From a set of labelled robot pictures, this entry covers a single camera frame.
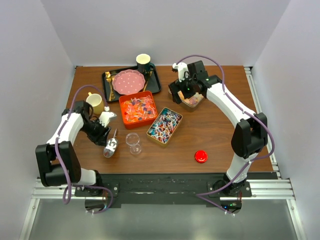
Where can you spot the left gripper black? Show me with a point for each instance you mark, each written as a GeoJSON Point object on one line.
{"type": "Point", "coordinates": [101, 138]}

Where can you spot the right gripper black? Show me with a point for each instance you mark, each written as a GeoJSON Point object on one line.
{"type": "Point", "coordinates": [176, 86]}

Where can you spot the gold tin of gummies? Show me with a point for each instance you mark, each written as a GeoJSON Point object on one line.
{"type": "Point", "coordinates": [192, 103]}

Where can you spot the silver metal scoop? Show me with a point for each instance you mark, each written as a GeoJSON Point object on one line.
{"type": "Point", "coordinates": [111, 146]}

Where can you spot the clear glass jar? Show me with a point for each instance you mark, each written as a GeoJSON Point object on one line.
{"type": "Point", "coordinates": [133, 141]}

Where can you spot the orange box of lollipops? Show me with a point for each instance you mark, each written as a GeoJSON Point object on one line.
{"type": "Point", "coordinates": [138, 109]}

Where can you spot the gold tin of candies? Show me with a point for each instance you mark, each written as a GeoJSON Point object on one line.
{"type": "Point", "coordinates": [164, 126]}

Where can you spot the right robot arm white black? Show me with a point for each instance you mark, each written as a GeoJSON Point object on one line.
{"type": "Point", "coordinates": [250, 135]}

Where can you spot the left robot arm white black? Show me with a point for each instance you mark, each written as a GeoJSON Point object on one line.
{"type": "Point", "coordinates": [57, 161]}

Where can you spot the yellow mug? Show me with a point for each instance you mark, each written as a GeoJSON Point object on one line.
{"type": "Point", "coordinates": [96, 101]}

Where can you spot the gold knife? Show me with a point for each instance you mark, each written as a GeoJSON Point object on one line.
{"type": "Point", "coordinates": [147, 78]}

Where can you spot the dark green mug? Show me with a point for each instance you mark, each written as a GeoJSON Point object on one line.
{"type": "Point", "coordinates": [144, 65]}

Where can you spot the gold spoon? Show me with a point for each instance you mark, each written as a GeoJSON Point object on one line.
{"type": "Point", "coordinates": [111, 83]}

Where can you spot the gold fork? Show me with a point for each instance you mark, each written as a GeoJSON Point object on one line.
{"type": "Point", "coordinates": [107, 75]}

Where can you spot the pink polka dot plate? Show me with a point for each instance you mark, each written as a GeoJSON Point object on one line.
{"type": "Point", "coordinates": [128, 82]}

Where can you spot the red jar lid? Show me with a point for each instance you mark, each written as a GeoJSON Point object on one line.
{"type": "Point", "coordinates": [201, 156]}

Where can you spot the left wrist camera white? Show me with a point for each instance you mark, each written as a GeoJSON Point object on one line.
{"type": "Point", "coordinates": [106, 117]}

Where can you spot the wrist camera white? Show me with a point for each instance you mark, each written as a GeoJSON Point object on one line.
{"type": "Point", "coordinates": [106, 117]}
{"type": "Point", "coordinates": [180, 68]}

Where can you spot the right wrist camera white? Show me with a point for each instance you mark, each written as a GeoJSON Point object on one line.
{"type": "Point", "coordinates": [180, 68]}

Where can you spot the right aluminium side rail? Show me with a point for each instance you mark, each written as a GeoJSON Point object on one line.
{"type": "Point", "coordinates": [262, 119]}

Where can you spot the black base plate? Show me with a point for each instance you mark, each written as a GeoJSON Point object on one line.
{"type": "Point", "coordinates": [172, 189]}

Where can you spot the aluminium frame rail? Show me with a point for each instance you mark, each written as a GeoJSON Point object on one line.
{"type": "Point", "coordinates": [261, 189]}

